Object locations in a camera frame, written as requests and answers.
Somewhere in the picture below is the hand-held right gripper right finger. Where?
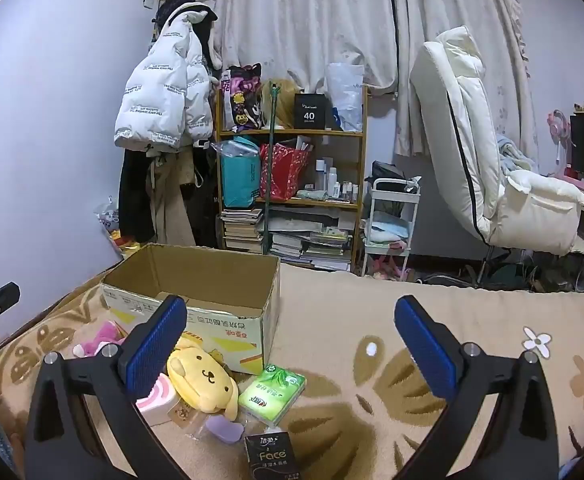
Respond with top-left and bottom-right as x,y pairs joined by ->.
393,295 -> 559,480

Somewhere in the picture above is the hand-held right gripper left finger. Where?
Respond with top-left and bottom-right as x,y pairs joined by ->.
24,294 -> 189,480

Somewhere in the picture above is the pink striped squishy toy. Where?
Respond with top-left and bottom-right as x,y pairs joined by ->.
136,374 -> 179,427

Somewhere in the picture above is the yellow dog plush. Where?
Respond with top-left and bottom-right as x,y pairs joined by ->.
166,336 -> 240,421

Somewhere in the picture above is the printed cardboard box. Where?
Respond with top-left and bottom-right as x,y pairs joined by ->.
99,242 -> 281,376

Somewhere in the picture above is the green tissue pack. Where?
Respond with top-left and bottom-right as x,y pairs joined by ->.
238,363 -> 307,427

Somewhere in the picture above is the pink plush toy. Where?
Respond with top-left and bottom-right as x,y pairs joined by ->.
72,321 -> 127,358

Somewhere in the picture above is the small brown bear packet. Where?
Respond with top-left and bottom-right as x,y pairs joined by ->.
168,402 -> 195,428

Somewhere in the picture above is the purple heart sponge packet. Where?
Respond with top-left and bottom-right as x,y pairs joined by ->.
192,412 -> 247,447

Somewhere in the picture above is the white trolley cart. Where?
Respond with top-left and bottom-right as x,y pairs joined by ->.
361,176 -> 421,281

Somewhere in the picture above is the stack of books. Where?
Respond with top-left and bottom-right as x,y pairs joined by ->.
220,207 -> 265,253

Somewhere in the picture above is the beige coat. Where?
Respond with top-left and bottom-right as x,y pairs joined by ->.
147,147 -> 197,247

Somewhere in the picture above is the black coat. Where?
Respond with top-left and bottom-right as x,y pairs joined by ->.
118,147 -> 157,243

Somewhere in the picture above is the pile of books and papers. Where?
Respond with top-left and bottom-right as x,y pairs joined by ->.
264,205 -> 357,272

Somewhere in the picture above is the black tissue pack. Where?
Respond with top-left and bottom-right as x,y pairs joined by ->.
244,431 -> 300,480

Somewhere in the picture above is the group of cosmetic bottles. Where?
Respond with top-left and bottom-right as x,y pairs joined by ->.
313,156 -> 361,202

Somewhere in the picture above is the wooden shelf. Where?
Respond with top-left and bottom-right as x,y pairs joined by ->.
215,84 -> 370,273

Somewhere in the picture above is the teal bag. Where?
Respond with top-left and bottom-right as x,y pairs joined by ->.
219,140 -> 261,209

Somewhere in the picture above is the white padded chair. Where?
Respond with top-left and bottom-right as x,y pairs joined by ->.
410,26 -> 584,256

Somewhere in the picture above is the green pole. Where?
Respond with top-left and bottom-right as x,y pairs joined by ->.
264,84 -> 281,256

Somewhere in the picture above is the red gift bag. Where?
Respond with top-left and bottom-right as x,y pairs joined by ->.
259,142 -> 313,202

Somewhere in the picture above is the pink fan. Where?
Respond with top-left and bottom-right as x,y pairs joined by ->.
546,109 -> 574,177

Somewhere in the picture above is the white plastic bag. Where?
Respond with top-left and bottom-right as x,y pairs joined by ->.
324,62 -> 365,132

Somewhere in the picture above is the purple cartoon bag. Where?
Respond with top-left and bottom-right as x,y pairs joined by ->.
220,63 -> 263,133

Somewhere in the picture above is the white puffer jacket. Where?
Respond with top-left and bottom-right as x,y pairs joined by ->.
113,2 -> 219,153

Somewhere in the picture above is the black box with white print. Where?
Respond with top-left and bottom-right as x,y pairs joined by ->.
294,92 -> 331,130

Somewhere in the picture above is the blond wig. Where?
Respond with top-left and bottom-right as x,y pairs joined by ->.
261,80 -> 297,131

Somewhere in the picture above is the floral curtain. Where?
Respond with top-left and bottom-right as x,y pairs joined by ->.
209,0 -> 540,161

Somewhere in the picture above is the black hat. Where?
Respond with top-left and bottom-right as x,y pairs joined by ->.
154,0 -> 197,28

